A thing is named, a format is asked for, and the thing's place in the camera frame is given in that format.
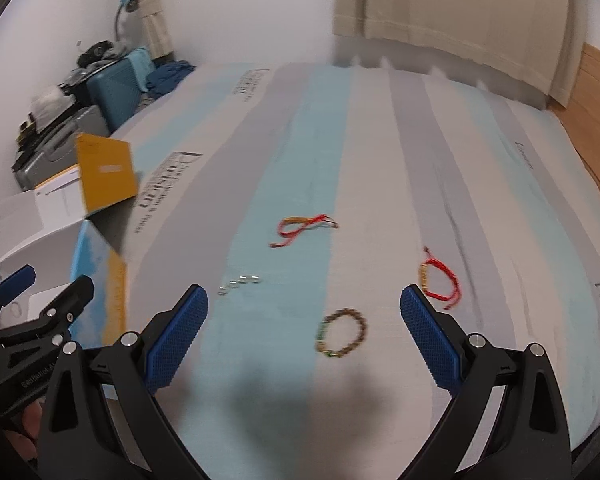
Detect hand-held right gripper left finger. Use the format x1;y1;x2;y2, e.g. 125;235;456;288
40;284;211;480

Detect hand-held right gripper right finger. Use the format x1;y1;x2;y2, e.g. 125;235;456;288
399;284;574;480

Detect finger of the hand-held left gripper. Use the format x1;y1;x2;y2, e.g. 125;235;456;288
0;275;96;361
0;264;36;321

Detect yellow and blue cardboard box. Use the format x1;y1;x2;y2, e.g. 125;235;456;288
0;132;144;401

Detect person's left hand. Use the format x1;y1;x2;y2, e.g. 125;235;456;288
2;400;45;458

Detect white pearl bead strand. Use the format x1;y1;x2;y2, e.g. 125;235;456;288
218;274;262;296

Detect grey suitcase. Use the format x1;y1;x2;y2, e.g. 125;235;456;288
11;105;112;192

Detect striped bed sheet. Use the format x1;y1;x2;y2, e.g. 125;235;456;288
67;60;600;478

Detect blue suitcase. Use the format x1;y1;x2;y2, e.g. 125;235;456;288
86;47;154;134

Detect grey and black clothes pile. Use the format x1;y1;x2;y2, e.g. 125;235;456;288
75;40;131;72

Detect dark blue clothes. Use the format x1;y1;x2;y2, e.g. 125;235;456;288
144;60;197;97

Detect blue desk lamp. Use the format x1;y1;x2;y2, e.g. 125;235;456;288
113;0;141;42

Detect narrow beige curtain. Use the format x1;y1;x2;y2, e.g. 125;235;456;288
129;0;177;59

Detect wide beige curtain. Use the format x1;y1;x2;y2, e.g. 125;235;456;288
331;0;589;109

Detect red cord bracelet gold tube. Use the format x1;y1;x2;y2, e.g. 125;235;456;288
417;245;462;310

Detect brown wooden bead bracelet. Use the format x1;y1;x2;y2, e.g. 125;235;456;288
315;308;369;359

